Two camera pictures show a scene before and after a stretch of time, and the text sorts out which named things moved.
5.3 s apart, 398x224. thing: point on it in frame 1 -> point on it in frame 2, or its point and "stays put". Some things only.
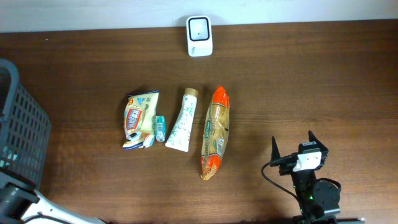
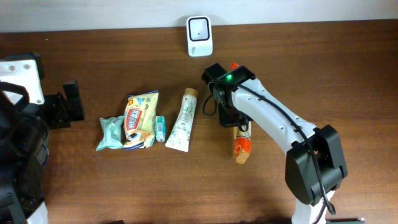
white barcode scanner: (199, 36) stays put
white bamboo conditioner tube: (179, 139) stays put
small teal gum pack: (160, 128) stays put
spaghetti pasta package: (216, 132) -> (242, 140)
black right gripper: (324, 150) -> (223, 117)
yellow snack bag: (139, 120) stays put
